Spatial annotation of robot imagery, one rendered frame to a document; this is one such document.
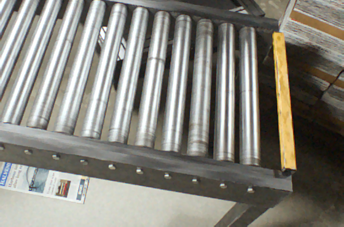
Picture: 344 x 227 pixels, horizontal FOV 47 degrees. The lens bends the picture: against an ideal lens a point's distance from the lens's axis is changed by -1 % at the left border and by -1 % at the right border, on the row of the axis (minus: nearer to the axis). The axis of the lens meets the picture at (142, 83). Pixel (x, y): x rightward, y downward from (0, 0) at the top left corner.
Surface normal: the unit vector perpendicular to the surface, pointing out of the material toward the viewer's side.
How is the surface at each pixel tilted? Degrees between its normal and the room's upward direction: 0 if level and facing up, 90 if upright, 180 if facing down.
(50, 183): 0
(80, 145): 0
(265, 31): 90
